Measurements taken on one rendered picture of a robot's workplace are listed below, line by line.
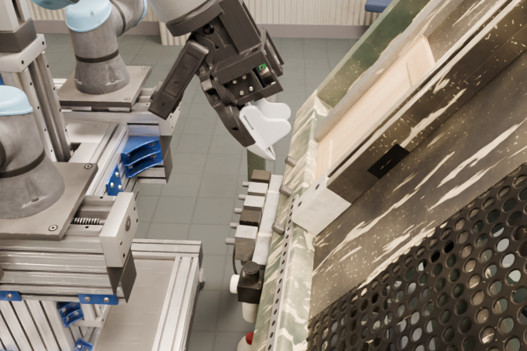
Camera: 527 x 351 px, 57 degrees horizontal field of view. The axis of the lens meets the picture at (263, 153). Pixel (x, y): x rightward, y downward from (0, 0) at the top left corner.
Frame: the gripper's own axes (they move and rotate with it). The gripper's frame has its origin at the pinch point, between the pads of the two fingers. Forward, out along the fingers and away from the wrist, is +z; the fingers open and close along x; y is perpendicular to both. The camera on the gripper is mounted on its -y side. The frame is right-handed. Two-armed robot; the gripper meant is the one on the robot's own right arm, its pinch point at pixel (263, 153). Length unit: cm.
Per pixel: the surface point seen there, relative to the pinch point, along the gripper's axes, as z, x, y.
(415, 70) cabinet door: 25, 50, 22
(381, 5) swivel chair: 109, 316, 26
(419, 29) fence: 23, 64, 27
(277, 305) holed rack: 38.8, 9.1, -17.7
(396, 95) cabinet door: 28, 49, 17
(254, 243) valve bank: 48, 39, -30
